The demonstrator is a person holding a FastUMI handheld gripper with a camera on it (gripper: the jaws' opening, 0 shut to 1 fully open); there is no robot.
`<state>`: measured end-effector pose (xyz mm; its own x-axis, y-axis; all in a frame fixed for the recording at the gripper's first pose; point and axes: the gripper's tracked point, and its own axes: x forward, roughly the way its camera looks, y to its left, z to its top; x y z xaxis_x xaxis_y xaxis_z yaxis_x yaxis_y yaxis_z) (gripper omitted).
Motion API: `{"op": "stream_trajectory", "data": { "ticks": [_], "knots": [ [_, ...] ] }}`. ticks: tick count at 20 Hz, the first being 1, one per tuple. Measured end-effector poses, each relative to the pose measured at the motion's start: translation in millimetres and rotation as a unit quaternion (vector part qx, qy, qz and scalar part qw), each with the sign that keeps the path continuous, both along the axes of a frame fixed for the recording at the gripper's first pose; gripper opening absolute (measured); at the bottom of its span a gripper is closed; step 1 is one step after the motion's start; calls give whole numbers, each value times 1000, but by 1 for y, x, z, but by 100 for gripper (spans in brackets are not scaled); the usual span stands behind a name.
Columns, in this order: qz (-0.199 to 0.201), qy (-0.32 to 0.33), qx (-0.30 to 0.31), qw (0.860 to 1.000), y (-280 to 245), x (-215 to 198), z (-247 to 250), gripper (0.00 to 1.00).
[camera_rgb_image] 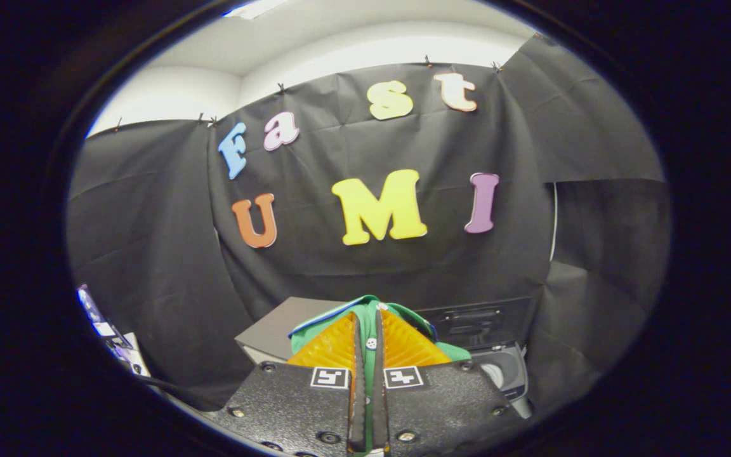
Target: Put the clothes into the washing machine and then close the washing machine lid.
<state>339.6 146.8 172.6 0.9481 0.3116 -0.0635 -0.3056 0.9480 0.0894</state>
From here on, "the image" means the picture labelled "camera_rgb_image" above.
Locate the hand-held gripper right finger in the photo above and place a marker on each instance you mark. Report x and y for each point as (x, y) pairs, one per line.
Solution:
(379, 381)

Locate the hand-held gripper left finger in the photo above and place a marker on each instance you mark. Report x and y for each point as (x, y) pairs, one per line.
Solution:
(358, 381)

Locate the green polo shirt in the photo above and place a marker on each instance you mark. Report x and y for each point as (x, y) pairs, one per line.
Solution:
(305, 339)

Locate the dark washing machine lid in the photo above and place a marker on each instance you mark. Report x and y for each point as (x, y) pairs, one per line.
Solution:
(467, 317)

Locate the beige cabinet with dark top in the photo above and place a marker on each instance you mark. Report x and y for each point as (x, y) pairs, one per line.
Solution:
(276, 327)

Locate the blue and white equipment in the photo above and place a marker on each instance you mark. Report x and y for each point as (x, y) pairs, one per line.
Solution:
(102, 317)

